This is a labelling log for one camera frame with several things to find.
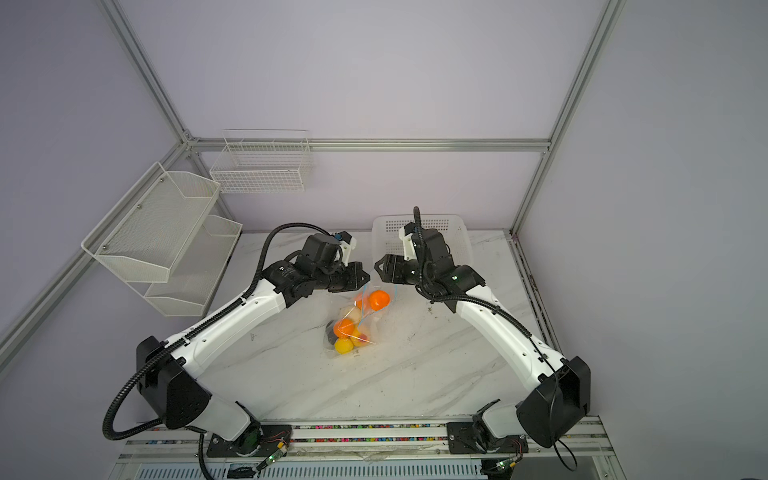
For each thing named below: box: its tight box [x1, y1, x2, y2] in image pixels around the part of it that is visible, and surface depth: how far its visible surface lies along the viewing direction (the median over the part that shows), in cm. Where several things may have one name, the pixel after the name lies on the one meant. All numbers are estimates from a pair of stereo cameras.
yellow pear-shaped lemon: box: [334, 338, 354, 355], surface depth 88 cm
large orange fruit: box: [333, 318, 355, 338], surface depth 85 cm
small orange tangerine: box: [369, 290, 390, 311], surface depth 83 cm
